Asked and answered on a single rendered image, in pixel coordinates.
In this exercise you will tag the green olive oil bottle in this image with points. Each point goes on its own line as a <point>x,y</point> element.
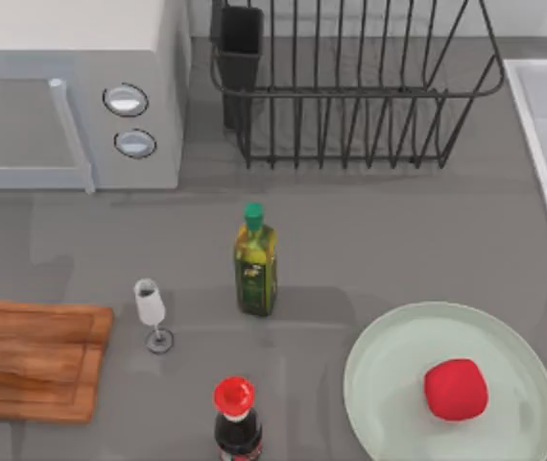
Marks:
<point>255,269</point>

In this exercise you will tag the clear wine glass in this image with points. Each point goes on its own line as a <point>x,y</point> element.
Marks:
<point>149,302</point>

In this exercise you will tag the small microwave knob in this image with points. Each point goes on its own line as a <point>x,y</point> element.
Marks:
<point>135,143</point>

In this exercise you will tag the black cutlery holder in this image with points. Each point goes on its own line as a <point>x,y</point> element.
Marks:
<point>240,53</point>

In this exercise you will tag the pale microwave oven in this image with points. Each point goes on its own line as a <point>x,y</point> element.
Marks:
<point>163,72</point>

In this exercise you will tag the dark red-capped sauce bottle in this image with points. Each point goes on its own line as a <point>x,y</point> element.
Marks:
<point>237,422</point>

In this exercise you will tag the pale green plate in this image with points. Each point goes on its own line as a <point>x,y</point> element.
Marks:
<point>398,384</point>

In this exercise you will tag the large microwave knob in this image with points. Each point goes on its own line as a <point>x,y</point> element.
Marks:
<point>125,99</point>

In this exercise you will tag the red apple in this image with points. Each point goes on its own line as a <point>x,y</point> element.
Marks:
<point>456,390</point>

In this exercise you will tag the wooden cutting board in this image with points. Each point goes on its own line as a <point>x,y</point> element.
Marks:
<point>33,360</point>

